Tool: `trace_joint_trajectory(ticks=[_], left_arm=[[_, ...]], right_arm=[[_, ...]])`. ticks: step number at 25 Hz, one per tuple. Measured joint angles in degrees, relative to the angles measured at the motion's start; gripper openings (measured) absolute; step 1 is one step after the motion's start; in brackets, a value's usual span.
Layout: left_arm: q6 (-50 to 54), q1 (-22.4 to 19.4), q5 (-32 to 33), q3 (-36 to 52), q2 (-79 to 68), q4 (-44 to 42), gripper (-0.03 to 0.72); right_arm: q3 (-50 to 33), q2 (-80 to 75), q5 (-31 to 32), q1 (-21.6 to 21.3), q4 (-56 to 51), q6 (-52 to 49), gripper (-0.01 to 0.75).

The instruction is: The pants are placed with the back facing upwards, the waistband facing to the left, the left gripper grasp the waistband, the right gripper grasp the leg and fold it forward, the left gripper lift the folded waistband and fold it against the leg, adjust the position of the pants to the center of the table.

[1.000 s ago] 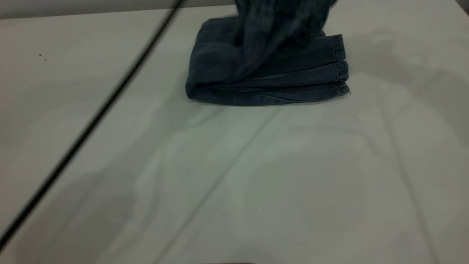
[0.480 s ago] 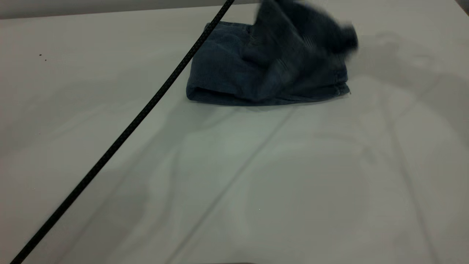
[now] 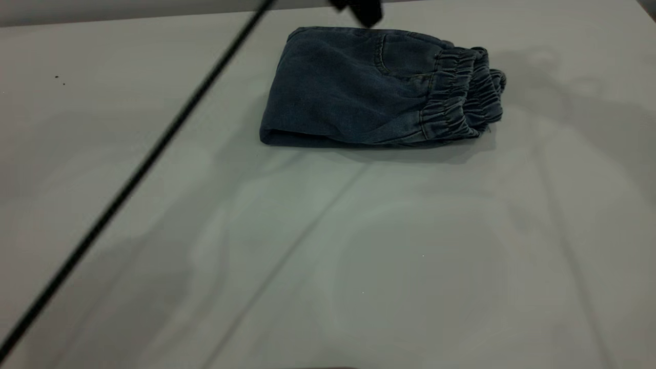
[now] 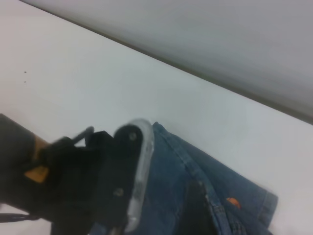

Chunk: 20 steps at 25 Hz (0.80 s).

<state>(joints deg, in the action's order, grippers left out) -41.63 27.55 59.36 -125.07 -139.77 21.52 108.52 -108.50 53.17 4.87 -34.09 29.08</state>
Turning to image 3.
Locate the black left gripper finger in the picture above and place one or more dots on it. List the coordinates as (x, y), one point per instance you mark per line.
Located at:
(361, 9)

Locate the blue denim shorts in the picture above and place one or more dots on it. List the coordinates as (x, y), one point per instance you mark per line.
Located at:
(348, 87)

